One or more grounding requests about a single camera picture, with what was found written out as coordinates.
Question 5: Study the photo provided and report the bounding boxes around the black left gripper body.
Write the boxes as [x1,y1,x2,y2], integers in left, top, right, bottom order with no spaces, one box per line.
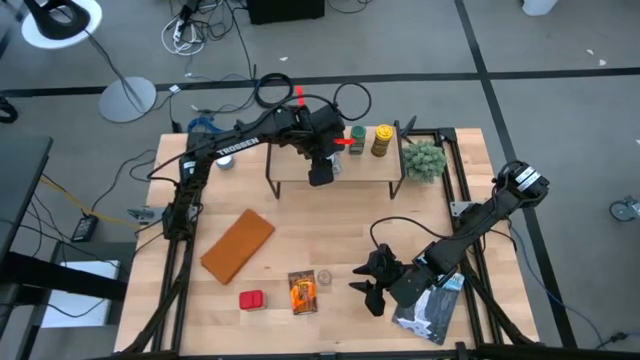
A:
[298,103,347,160]

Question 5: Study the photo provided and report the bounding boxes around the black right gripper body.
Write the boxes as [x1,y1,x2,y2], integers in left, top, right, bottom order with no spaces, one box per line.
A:
[388,259,436,310]

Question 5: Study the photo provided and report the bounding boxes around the orange brown spice pouch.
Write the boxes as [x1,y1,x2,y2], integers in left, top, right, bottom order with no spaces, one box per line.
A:
[287,269,320,317]

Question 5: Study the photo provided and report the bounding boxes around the red paprika tin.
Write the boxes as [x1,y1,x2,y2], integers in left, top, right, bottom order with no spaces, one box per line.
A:
[238,289,268,312]

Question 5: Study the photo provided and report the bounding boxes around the wooden shelf with black legs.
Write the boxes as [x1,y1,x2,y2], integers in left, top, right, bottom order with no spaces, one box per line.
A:
[264,119,406,201]

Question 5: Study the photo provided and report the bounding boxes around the green-lid spice jar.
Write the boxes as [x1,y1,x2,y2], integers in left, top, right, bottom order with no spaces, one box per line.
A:
[348,124,367,156]

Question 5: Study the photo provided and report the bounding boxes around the Yellowstone waterfall booklet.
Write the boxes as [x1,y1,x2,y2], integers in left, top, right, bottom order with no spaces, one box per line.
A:
[391,272,466,346]

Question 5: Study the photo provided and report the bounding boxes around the yellow-lid spice jar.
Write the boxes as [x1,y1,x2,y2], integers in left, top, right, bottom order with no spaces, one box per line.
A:
[370,123,395,159]

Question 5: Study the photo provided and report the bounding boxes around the green potted plant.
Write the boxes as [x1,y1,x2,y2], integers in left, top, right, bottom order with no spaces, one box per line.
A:
[402,139,448,185]

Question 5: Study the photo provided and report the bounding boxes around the folded orange cloth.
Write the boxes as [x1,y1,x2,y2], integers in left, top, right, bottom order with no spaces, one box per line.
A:
[199,208,277,286]

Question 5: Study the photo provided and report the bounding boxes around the black box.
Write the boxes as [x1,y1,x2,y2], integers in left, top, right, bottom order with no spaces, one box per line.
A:
[247,0,326,25]

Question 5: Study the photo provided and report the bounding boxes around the floor stand with round base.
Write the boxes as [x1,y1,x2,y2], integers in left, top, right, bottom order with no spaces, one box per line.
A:
[19,0,158,124]

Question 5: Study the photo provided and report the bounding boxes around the grey caster wheel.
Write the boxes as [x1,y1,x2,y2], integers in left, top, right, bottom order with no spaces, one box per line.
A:
[609,195,640,222]

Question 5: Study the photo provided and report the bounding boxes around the black power adapter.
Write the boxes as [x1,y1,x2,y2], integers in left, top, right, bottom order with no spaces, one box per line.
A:
[71,214,100,244]

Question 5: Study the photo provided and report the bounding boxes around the white container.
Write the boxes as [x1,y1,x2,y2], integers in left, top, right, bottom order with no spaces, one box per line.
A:
[522,0,559,16]

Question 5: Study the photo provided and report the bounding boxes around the white box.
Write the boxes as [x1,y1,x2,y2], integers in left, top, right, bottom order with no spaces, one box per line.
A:
[42,259,121,329]

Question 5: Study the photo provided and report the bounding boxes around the black desk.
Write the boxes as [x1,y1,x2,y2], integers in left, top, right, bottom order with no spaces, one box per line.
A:
[0,134,54,261]

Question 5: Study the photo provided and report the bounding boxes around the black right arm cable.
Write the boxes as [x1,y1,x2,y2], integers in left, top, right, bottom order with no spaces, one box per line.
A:
[369,215,451,251]

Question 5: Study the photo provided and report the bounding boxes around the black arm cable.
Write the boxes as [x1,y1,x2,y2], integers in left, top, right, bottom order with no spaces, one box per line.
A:
[369,215,451,251]
[332,82,373,122]

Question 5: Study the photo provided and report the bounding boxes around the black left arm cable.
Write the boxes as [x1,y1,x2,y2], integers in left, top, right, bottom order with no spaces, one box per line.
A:
[332,82,373,122]

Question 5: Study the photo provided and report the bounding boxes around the coiled black cable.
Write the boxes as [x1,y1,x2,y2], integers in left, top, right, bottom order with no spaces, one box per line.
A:
[254,72,295,110]

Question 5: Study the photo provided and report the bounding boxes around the blue cable coil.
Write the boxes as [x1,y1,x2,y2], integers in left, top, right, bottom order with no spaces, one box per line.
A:
[187,115,226,135]

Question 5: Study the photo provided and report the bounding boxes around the long blue floor cable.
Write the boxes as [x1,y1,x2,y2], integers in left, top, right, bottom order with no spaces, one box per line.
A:
[509,224,606,346]

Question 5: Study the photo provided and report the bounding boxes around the yellow cable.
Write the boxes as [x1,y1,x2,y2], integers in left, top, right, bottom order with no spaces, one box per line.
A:
[39,174,141,231]

